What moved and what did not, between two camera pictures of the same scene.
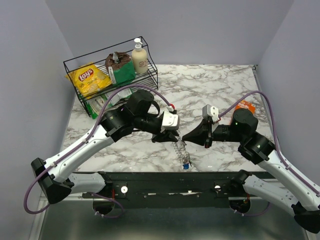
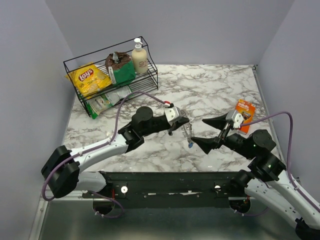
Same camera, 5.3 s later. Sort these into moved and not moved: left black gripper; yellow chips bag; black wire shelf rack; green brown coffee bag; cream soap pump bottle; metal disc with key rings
Moved: left black gripper; metal disc with key rings
Not moved: cream soap pump bottle; green brown coffee bag; yellow chips bag; black wire shelf rack
